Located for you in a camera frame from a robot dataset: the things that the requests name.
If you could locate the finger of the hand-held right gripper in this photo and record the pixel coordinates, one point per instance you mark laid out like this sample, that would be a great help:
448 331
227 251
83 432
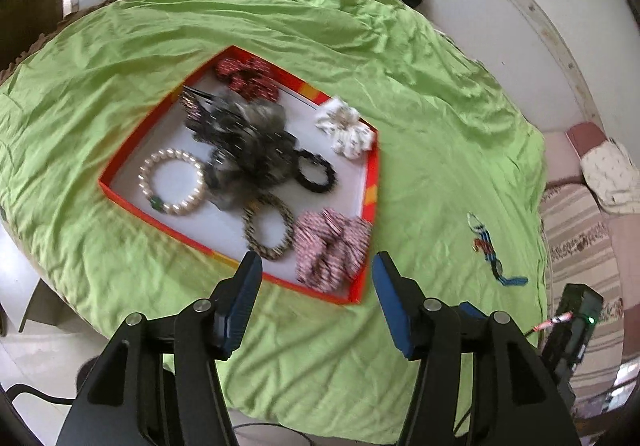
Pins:
472 311

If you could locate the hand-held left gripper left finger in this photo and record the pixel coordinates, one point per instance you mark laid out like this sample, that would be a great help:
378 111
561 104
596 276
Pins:
240 311

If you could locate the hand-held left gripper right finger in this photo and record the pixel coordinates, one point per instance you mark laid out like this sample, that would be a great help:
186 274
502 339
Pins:
395 306

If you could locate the red and white striped scrunchie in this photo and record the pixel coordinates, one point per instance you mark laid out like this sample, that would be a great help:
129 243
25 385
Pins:
330 246

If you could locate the red box with white inside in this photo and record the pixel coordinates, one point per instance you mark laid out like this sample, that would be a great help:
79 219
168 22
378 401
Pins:
340 186

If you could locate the grey fuzzy scrunchie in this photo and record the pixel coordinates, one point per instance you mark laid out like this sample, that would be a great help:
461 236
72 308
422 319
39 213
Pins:
260 145

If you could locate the white printed scrunchie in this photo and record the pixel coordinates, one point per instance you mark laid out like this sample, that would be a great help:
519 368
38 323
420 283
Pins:
345 128

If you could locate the dark patterned scrunchie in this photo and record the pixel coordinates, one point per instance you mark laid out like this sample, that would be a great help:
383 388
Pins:
210 123

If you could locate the black hair clip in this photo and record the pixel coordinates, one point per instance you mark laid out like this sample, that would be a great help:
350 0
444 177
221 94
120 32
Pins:
205 95

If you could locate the dark red striped scrunchie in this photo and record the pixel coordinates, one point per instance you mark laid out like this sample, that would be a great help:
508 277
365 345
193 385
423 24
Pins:
247 75

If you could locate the striped patterned sofa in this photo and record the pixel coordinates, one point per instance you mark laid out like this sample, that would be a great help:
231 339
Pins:
580 236

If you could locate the white cushion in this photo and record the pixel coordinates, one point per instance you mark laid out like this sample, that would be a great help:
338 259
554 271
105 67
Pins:
612 170

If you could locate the green blanket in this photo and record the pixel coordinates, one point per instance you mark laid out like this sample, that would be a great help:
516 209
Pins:
425 125

